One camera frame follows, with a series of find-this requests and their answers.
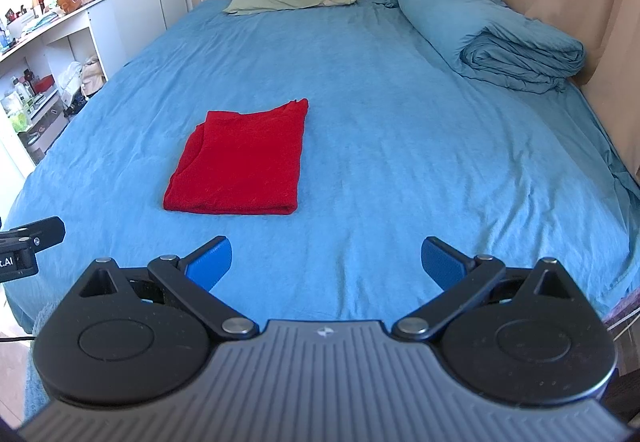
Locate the bed with blue sheet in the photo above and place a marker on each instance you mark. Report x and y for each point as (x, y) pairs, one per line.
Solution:
(400, 147)

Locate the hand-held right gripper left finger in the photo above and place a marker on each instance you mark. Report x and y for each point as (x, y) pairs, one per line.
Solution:
(212, 264)

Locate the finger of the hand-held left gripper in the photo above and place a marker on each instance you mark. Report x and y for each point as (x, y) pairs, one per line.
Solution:
(40, 229)

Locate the brown plush toy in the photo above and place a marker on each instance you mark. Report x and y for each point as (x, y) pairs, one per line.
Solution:
(65, 1)

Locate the red knit garment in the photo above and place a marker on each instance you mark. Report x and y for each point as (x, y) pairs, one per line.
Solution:
(240, 162)

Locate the blue folded duvet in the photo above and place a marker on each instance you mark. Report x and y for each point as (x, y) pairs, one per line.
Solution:
(475, 32)

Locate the white shelf unit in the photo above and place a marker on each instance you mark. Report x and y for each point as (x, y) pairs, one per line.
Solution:
(60, 37)

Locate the white bag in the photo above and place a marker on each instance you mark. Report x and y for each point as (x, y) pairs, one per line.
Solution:
(80, 77)

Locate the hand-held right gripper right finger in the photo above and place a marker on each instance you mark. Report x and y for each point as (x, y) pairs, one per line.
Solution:
(442, 264)

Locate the red box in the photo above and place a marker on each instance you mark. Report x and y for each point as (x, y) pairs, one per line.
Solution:
(44, 83)

